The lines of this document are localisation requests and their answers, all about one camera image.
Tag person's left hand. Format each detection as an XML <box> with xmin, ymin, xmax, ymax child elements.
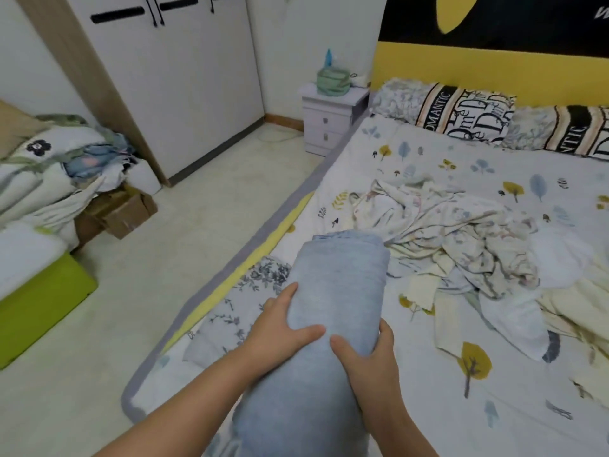
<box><xmin>242</xmin><ymin>283</ymin><xmax>327</xmax><ymax>377</ymax></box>

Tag black white patterned pillow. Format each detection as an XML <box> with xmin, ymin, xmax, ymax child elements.
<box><xmin>371</xmin><ymin>79</ymin><xmax>517</xmax><ymax>149</ymax></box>
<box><xmin>504</xmin><ymin>104</ymin><xmax>609</xmax><ymax>162</ymax></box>

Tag black yellow headboard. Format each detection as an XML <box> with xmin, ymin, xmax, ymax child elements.
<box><xmin>371</xmin><ymin>0</ymin><xmax>609</xmax><ymax>110</ymax></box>

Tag light blue denim jeans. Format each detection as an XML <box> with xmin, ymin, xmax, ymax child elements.
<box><xmin>231</xmin><ymin>231</ymin><xmax>391</xmax><ymax>457</ymax></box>

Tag bed with leaf print bedding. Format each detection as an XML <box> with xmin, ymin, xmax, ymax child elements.
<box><xmin>122</xmin><ymin>85</ymin><xmax>609</xmax><ymax>457</ymax></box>

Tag white nightstand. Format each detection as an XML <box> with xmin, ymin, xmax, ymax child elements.
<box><xmin>301</xmin><ymin>83</ymin><xmax>370</xmax><ymax>158</ymax></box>

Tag pile of mixed fabrics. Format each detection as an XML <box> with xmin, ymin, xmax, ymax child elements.
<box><xmin>0</xmin><ymin>100</ymin><xmax>139</xmax><ymax>301</ymax></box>

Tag person's left forearm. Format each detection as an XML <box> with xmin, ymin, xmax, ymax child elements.
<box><xmin>95</xmin><ymin>347</ymin><xmax>277</xmax><ymax>457</ymax></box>

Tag white wardrobe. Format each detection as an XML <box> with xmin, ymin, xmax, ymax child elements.
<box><xmin>14</xmin><ymin>0</ymin><xmax>268</xmax><ymax>187</ymax></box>

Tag brown cardboard box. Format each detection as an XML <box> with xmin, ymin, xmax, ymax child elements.
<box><xmin>76</xmin><ymin>185</ymin><xmax>159</xmax><ymax>249</ymax></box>

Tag white plastic bag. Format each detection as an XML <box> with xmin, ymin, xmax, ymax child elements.
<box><xmin>124</xmin><ymin>159</ymin><xmax>164</xmax><ymax>197</ymax></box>

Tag person's right hand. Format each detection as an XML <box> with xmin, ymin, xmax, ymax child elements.
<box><xmin>330</xmin><ymin>319</ymin><xmax>405</xmax><ymax>425</ymax></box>

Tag cartoon print pyjama trousers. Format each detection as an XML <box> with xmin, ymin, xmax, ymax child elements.
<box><xmin>433</xmin><ymin>202</ymin><xmax>544</xmax><ymax>303</ymax></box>

